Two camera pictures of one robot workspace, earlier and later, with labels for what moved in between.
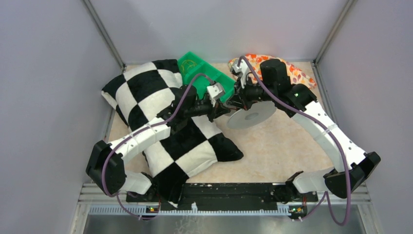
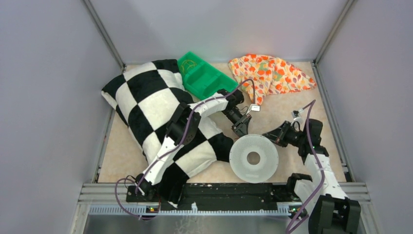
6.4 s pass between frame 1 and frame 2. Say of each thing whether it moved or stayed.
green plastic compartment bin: stayed
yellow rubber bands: stayed
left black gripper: moved
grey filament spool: moved
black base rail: stayed
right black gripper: moved
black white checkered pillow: stayed
